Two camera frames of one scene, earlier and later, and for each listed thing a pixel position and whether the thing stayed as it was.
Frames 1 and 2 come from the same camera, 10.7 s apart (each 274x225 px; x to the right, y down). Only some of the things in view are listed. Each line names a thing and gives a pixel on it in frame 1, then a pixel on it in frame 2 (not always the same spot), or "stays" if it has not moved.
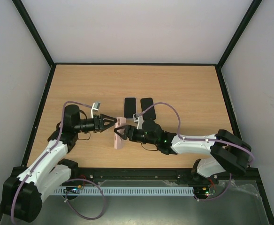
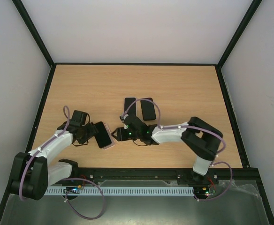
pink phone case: (118, 141) → (113, 142)
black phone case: (150, 114) stays
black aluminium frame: (217, 66) stays
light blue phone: (130, 107) stays
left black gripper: (99, 123) → (93, 131)
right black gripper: (130, 133) stays
